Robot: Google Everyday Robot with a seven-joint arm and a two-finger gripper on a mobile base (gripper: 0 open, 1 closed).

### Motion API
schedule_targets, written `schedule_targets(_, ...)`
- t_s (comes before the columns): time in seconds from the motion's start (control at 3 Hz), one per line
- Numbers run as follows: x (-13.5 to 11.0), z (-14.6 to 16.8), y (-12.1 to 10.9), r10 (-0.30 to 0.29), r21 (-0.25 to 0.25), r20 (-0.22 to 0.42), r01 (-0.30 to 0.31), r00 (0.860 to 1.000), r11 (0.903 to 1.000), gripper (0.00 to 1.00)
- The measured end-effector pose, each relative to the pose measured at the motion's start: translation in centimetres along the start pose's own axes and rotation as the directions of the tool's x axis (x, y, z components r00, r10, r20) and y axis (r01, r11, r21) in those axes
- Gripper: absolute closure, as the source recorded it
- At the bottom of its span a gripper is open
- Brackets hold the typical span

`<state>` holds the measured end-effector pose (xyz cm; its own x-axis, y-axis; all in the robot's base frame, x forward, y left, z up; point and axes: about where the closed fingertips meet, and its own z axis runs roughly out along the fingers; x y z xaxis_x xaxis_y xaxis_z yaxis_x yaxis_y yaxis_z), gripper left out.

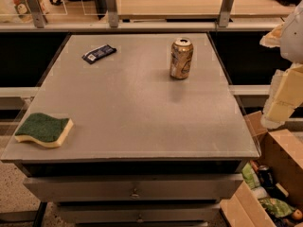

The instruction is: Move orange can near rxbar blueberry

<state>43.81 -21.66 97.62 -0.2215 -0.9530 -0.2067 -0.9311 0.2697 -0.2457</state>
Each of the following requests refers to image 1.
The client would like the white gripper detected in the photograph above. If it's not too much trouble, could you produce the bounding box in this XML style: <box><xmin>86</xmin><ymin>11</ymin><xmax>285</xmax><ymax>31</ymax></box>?
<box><xmin>259</xmin><ymin>0</ymin><xmax>303</xmax><ymax>129</ymax></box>

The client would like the orange soda can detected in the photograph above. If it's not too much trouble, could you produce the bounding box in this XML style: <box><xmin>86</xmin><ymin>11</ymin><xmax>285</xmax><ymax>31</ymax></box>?
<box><xmin>169</xmin><ymin>38</ymin><xmax>193</xmax><ymax>79</ymax></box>

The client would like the dark soda can in box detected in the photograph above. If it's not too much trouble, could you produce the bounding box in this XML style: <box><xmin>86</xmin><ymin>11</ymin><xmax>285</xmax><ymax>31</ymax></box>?
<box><xmin>258</xmin><ymin>166</ymin><xmax>275</xmax><ymax>187</ymax></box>

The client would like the blue rxbar blueberry wrapper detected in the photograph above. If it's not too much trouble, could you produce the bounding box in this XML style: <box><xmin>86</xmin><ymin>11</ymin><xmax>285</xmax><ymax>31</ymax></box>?
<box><xmin>82</xmin><ymin>44</ymin><xmax>116</xmax><ymax>64</ymax></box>

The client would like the brown cardboard box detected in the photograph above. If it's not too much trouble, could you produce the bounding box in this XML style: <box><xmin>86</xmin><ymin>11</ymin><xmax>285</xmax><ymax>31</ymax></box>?
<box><xmin>221</xmin><ymin>112</ymin><xmax>303</xmax><ymax>227</ymax></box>

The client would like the green snack bag in box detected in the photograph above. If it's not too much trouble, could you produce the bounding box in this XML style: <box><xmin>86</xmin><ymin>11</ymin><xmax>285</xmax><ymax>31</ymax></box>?
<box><xmin>259</xmin><ymin>198</ymin><xmax>295</xmax><ymax>218</ymax></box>

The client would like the upper grey drawer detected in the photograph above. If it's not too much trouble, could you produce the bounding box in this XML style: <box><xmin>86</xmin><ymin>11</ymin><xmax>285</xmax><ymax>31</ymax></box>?
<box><xmin>24</xmin><ymin>174</ymin><xmax>242</xmax><ymax>202</ymax></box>

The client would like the grey drawer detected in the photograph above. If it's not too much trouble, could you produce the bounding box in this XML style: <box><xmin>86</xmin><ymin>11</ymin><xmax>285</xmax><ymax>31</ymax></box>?
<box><xmin>24</xmin><ymin>174</ymin><xmax>242</xmax><ymax>202</ymax></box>
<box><xmin>58</xmin><ymin>203</ymin><xmax>220</xmax><ymax>224</ymax></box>

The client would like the green and yellow sponge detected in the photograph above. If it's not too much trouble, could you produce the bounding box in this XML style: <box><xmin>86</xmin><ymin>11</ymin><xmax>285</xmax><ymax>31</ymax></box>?
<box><xmin>14</xmin><ymin>113</ymin><xmax>74</xmax><ymax>148</ymax></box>

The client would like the lower grey drawer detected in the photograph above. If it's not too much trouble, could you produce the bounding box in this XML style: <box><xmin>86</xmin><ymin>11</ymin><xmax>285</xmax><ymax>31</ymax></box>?
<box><xmin>58</xmin><ymin>203</ymin><xmax>220</xmax><ymax>224</ymax></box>

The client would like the right metal bracket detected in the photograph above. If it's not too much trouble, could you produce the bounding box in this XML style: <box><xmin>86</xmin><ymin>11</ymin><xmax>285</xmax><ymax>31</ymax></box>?
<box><xmin>217</xmin><ymin>0</ymin><xmax>234</xmax><ymax>27</ymax></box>

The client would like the metal bracket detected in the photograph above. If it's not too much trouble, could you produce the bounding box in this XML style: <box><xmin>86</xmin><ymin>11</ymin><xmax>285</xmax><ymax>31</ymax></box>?
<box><xmin>106</xmin><ymin>0</ymin><xmax>119</xmax><ymax>27</ymax></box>
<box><xmin>27</xmin><ymin>0</ymin><xmax>46</xmax><ymax>28</ymax></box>
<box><xmin>217</xmin><ymin>0</ymin><xmax>234</xmax><ymax>27</ymax></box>

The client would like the middle metal bracket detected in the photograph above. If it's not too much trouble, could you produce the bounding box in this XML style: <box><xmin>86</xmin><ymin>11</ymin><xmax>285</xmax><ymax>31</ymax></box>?
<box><xmin>106</xmin><ymin>0</ymin><xmax>119</xmax><ymax>27</ymax></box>

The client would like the left metal bracket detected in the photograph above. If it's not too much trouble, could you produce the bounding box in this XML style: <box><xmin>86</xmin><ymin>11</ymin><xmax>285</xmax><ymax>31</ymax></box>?
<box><xmin>27</xmin><ymin>0</ymin><xmax>46</xmax><ymax>28</ymax></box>

